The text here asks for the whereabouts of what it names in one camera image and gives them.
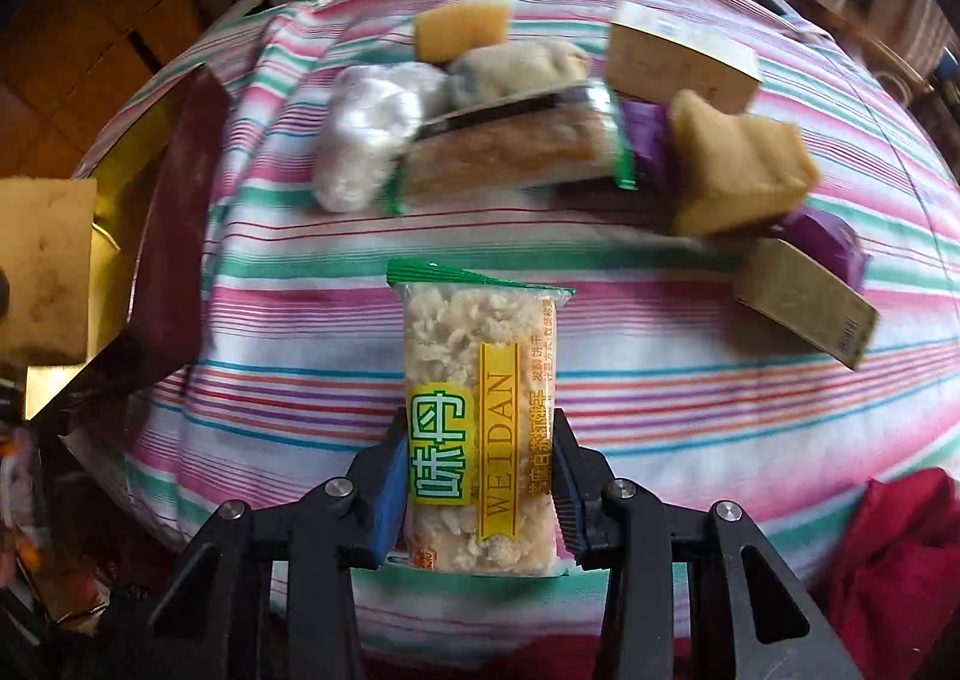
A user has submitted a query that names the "beige sock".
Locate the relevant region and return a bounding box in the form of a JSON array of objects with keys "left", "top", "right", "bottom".
[{"left": 448, "top": 38, "right": 592, "bottom": 109}]

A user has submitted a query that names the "brown snack bar pack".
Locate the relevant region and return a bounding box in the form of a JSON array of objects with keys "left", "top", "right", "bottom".
[{"left": 386, "top": 79, "right": 636, "bottom": 214}]

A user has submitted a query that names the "red cloth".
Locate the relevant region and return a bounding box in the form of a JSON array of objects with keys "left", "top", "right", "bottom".
[{"left": 815, "top": 467, "right": 958, "bottom": 678}]

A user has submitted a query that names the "beige barcode carton box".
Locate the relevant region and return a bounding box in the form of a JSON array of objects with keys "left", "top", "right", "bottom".
[{"left": 734, "top": 238, "right": 880, "bottom": 370}]

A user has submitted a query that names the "green Weidan rice cracker pack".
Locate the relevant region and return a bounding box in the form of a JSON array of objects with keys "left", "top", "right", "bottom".
[{"left": 386, "top": 260, "right": 573, "bottom": 577}]

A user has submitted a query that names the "purple snack packet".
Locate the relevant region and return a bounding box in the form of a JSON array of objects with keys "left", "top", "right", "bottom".
[{"left": 620, "top": 98, "right": 871, "bottom": 293}]

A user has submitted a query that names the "white plastic bag bundle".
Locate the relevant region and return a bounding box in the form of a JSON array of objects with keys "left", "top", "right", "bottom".
[{"left": 313, "top": 61, "right": 452, "bottom": 214}]

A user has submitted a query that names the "small yellow sponge far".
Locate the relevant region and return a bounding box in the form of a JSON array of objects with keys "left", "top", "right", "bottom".
[{"left": 413, "top": 0, "right": 512, "bottom": 65}]

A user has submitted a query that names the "striped pink green bedsheet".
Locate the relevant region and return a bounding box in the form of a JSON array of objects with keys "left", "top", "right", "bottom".
[{"left": 71, "top": 0, "right": 960, "bottom": 674}]

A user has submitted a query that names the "gold tin box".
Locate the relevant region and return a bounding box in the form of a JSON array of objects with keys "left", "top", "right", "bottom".
[{"left": 25, "top": 65, "right": 229, "bottom": 435}]

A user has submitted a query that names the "large yellow sponge block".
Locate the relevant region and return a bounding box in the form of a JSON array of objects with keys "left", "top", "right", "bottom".
[{"left": 669, "top": 91, "right": 820, "bottom": 237}]

